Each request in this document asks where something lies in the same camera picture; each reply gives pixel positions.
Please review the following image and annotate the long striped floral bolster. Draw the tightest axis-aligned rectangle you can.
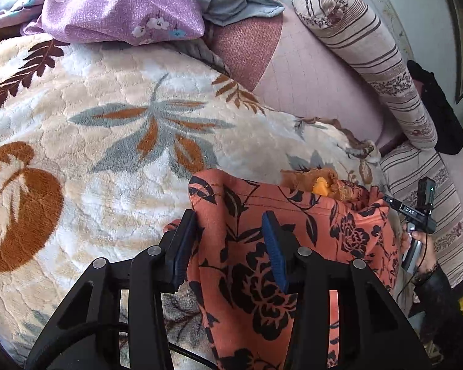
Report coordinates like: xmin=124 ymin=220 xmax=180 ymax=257
xmin=292 ymin=0 xmax=438 ymax=151

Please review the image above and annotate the leaf print fleece blanket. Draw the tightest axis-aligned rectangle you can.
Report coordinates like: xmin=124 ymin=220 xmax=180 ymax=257
xmin=0 ymin=33 xmax=382 ymax=367

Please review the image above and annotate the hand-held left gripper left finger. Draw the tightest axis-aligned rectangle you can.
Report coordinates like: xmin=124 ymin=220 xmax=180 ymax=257
xmin=25 ymin=209 xmax=198 ymax=370

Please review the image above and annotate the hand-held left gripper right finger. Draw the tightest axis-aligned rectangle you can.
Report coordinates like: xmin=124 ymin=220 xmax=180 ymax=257
xmin=261 ymin=210 xmax=433 ymax=370

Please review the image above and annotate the purple floral cloth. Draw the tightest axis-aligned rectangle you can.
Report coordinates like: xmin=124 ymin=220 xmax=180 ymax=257
xmin=0 ymin=0 xmax=206 ymax=46

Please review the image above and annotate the orange floral garment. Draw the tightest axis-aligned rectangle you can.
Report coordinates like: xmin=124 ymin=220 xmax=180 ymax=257
xmin=164 ymin=169 xmax=400 ymax=370

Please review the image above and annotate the person's right hand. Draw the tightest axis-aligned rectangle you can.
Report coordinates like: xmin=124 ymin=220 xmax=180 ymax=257
xmin=399 ymin=224 xmax=438 ymax=282

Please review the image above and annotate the black cloth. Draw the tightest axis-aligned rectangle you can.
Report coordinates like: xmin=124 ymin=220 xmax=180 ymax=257
xmin=407 ymin=60 xmax=463 ymax=155

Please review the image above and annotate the large striped floral pillow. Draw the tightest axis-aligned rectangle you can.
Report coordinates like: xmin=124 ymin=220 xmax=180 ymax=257
xmin=380 ymin=142 xmax=463 ymax=290

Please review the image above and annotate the pink quilted bed sheet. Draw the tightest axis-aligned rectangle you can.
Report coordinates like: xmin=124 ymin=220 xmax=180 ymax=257
xmin=202 ymin=6 xmax=463 ymax=186

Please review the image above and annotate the brown yellow cloth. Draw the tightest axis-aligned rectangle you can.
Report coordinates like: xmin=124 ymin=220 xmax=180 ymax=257
xmin=280 ymin=166 xmax=365 ymax=203

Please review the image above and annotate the person's right forearm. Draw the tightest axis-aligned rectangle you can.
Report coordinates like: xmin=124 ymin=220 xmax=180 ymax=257
xmin=407 ymin=266 xmax=463 ymax=370

